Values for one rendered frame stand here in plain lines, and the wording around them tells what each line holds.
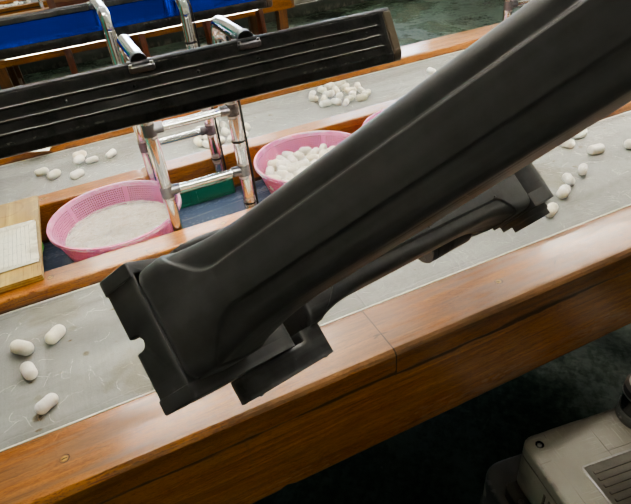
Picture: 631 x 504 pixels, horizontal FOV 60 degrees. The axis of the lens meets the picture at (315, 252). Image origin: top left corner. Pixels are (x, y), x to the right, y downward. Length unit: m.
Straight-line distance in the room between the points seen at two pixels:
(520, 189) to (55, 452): 0.60
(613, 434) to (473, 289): 0.38
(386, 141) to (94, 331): 0.76
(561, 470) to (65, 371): 0.78
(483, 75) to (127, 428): 0.62
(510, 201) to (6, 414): 0.69
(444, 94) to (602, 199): 0.95
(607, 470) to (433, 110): 0.88
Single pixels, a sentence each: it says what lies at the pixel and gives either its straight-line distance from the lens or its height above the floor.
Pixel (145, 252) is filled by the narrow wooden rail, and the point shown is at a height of 0.76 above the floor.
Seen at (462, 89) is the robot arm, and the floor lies 1.23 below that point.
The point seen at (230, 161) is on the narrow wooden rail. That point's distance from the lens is 1.34.
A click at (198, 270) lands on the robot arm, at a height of 1.15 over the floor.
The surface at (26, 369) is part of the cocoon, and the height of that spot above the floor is 0.76.
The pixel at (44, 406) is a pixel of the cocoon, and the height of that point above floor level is 0.75.
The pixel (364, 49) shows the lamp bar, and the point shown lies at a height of 1.07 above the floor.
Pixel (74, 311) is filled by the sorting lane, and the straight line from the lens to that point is 0.99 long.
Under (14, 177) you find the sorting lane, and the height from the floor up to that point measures 0.74.
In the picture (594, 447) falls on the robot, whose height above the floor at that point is 0.47.
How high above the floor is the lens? 1.30
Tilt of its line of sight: 35 degrees down
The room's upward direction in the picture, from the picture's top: 7 degrees counter-clockwise
